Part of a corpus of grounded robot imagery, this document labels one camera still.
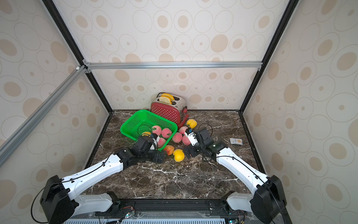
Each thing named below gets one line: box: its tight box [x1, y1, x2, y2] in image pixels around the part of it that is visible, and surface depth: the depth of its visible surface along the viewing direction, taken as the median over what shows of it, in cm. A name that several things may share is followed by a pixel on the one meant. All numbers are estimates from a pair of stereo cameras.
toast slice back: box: [161, 92, 175, 104], surface depth 102 cm
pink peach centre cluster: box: [181, 135, 192, 147], surface depth 98 cm
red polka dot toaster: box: [149, 91, 189, 128], surface depth 102 cm
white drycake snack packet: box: [229, 137, 243, 146], surface depth 102 cm
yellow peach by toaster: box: [186, 119, 198, 129], surface depth 107 cm
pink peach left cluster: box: [172, 132, 183, 143], surface depth 97 cm
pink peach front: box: [152, 125, 162, 137], surface depth 102 cm
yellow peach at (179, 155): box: [172, 148, 186, 162], surface depth 90 cm
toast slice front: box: [158, 96, 172, 105], surface depth 102 cm
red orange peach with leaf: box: [164, 144, 175, 156], surface depth 92 cm
